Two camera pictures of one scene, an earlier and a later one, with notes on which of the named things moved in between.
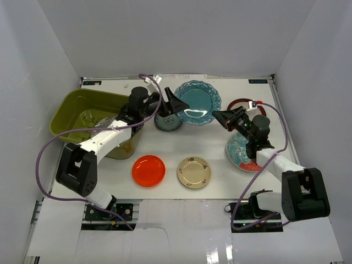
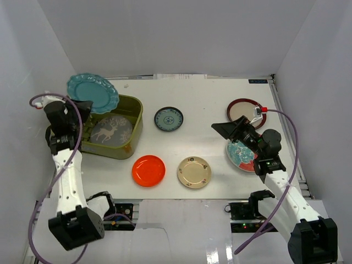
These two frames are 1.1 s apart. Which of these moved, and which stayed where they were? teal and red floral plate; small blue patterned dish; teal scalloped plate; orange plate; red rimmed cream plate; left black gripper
Moved: teal scalloped plate; left black gripper
Stayed: red rimmed cream plate; orange plate; teal and red floral plate; small blue patterned dish
